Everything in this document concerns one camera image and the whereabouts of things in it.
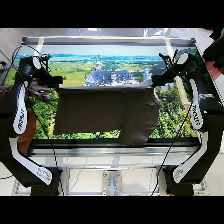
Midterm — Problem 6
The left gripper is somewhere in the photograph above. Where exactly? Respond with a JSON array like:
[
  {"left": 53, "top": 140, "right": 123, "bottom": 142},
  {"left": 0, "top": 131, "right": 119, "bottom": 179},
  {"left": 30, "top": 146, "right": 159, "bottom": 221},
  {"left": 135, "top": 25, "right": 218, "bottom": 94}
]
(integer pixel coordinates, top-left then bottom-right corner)
[{"left": 40, "top": 73, "right": 65, "bottom": 89}]

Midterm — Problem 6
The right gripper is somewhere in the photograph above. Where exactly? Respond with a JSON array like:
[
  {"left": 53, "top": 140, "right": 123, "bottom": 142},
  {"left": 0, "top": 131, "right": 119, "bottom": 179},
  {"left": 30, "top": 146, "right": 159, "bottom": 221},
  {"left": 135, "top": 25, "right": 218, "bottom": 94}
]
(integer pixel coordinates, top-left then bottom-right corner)
[{"left": 151, "top": 71, "right": 177, "bottom": 89}]

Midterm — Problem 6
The grey-brown shirt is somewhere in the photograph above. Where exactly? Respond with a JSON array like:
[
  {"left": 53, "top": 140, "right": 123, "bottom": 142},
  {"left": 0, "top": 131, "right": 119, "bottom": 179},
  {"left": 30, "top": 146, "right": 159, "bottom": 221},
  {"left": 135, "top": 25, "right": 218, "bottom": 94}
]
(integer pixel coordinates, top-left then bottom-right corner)
[{"left": 52, "top": 83, "right": 161, "bottom": 147}]

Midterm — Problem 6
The black garment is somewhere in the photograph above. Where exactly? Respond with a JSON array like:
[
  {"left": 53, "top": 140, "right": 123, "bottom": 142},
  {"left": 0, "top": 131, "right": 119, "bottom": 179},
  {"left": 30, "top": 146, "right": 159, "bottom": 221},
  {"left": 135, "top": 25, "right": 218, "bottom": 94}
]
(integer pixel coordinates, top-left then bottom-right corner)
[{"left": 201, "top": 27, "right": 224, "bottom": 73}]

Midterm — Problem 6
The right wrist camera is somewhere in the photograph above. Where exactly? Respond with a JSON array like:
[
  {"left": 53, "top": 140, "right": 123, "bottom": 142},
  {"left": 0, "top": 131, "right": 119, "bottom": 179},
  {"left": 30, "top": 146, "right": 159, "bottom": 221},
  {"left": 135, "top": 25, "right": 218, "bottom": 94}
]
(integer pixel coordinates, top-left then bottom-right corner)
[{"left": 158, "top": 51, "right": 175, "bottom": 69}]

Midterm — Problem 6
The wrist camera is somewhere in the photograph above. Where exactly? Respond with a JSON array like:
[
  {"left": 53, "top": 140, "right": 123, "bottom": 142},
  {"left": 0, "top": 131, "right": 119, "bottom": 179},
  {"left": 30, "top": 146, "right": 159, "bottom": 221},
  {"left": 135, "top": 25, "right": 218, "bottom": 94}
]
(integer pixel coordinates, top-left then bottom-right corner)
[
  {"left": 38, "top": 54, "right": 52, "bottom": 69},
  {"left": 158, "top": 51, "right": 175, "bottom": 69}
]

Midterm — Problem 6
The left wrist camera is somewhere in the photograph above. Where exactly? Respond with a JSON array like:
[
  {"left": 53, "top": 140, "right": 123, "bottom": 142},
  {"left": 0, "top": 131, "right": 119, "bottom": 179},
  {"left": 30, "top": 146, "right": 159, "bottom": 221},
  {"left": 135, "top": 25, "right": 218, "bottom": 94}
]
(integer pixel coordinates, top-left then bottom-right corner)
[{"left": 38, "top": 54, "right": 52, "bottom": 69}]

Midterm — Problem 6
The black cable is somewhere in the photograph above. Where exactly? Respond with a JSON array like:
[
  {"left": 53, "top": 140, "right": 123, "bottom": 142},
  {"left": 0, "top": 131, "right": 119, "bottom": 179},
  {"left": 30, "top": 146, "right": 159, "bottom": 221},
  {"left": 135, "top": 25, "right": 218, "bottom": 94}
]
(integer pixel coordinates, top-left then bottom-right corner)
[
  {"left": 26, "top": 98, "right": 66, "bottom": 197},
  {"left": 150, "top": 107, "right": 191, "bottom": 197}
]

